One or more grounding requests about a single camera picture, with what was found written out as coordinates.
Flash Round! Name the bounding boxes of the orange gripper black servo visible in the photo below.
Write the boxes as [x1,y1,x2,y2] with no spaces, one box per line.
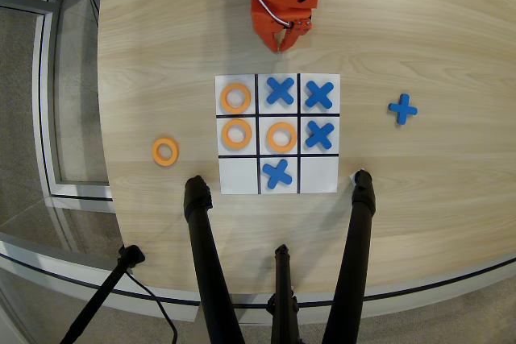
[250,0,314,54]

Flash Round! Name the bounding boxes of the orange foam ring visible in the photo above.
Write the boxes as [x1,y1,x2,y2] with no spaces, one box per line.
[219,82,252,114]
[266,122,298,154]
[152,137,180,167]
[221,118,253,149]

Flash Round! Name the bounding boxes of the blue foam cross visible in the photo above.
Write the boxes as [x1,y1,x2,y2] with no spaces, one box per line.
[304,81,335,110]
[305,121,336,149]
[265,77,296,106]
[388,93,418,126]
[261,159,293,190]

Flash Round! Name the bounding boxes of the white tic-tac-toe grid board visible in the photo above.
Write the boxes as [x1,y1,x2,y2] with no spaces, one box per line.
[214,73,342,195]

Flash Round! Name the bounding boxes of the thick black tripod leg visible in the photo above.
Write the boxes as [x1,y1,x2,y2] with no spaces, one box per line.
[183,175,247,344]
[320,169,377,344]

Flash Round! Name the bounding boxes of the thin black tripod leg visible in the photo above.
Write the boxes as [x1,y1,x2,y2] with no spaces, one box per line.
[265,243,302,344]

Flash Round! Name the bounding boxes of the slim black stand leg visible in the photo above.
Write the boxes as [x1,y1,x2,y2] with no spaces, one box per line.
[59,244,146,344]

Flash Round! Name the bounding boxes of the grey metal floor frame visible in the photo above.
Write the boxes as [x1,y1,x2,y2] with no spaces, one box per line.
[0,0,114,210]

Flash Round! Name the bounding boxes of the black floor cable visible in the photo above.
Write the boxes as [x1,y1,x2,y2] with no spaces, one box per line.
[123,270,179,344]

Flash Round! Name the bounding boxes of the black camera tripod legs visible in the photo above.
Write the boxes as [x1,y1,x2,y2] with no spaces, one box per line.
[0,233,516,323]

